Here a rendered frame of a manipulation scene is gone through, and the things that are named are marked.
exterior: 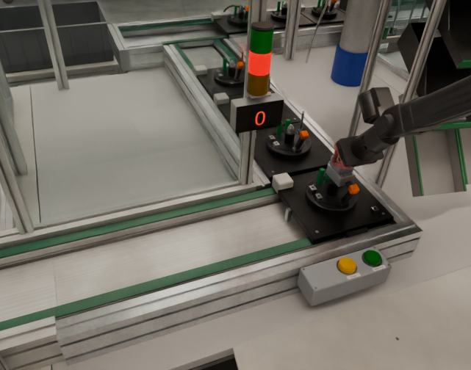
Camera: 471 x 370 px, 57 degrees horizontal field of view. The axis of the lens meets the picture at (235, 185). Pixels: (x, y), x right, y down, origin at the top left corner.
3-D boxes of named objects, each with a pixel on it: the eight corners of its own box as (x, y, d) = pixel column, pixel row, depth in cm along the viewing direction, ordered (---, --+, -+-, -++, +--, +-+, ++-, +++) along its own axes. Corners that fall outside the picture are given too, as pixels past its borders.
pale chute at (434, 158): (455, 192, 119) (466, 191, 115) (412, 197, 117) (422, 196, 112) (440, 92, 121) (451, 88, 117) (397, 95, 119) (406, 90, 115)
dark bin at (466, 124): (479, 127, 108) (499, 109, 101) (432, 131, 105) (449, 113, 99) (439, 41, 119) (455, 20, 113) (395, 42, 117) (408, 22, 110)
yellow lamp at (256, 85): (271, 94, 101) (273, 74, 98) (251, 97, 99) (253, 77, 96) (262, 84, 104) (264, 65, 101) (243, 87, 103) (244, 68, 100)
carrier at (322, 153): (339, 167, 132) (348, 131, 124) (268, 183, 125) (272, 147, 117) (302, 126, 149) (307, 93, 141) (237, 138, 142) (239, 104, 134)
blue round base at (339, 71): (371, 84, 197) (380, 52, 187) (342, 89, 192) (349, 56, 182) (352, 70, 208) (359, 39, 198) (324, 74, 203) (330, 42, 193)
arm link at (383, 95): (390, 128, 82) (428, 125, 85) (375, 73, 85) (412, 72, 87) (357, 149, 93) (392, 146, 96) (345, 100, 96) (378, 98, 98)
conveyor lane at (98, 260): (383, 244, 120) (392, 219, 114) (65, 340, 94) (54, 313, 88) (329, 183, 140) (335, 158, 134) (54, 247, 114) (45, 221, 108)
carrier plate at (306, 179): (392, 222, 114) (394, 216, 113) (312, 244, 107) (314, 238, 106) (342, 169, 131) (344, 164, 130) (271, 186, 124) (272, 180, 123)
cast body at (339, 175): (353, 183, 110) (359, 161, 105) (338, 187, 108) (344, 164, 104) (336, 165, 116) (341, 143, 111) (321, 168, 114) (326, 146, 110)
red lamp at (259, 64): (273, 74, 98) (275, 53, 94) (253, 77, 96) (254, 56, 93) (264, 65, 101) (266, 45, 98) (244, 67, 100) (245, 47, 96)
